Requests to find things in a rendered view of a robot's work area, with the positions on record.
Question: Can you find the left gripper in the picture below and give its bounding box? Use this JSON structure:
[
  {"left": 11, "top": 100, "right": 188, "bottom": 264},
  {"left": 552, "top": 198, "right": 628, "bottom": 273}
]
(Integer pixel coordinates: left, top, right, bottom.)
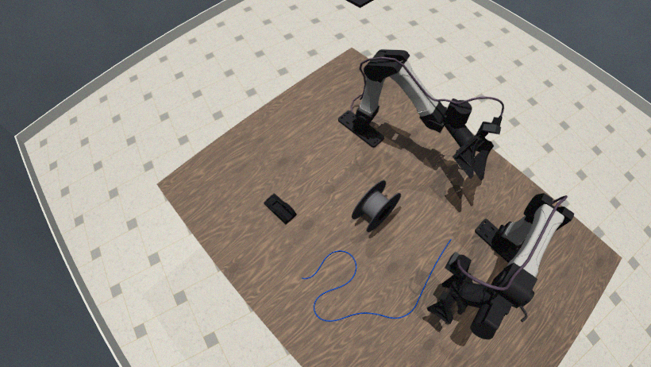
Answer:
[{"left": 427, "top": 274, "right": 487, "bottom": 324}]

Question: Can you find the dark grey cable reel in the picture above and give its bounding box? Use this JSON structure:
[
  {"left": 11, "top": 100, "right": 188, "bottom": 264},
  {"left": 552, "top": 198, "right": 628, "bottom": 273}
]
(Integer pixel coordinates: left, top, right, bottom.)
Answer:
[{"left": 352, "top": 180, "right": 401, "bottom": 233}]

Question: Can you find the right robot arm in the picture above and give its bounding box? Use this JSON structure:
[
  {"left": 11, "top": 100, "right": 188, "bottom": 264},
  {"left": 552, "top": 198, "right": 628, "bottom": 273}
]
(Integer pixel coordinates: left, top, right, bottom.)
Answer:
[{"left": 338, "top": 49, "right": 501, "bottom": 148}]

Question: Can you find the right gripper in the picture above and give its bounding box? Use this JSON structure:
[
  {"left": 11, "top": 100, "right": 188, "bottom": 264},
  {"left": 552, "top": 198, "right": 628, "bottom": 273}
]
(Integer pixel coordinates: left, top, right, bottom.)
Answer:
[{"left": 453, "top": 126, "right": 494, "bottom": 180}]

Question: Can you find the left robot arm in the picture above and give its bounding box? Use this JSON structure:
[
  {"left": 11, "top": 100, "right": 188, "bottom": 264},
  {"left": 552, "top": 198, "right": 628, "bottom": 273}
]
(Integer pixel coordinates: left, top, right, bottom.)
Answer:
[{"left": 445, "top": 193, "right": 574, "bottom": 339}]

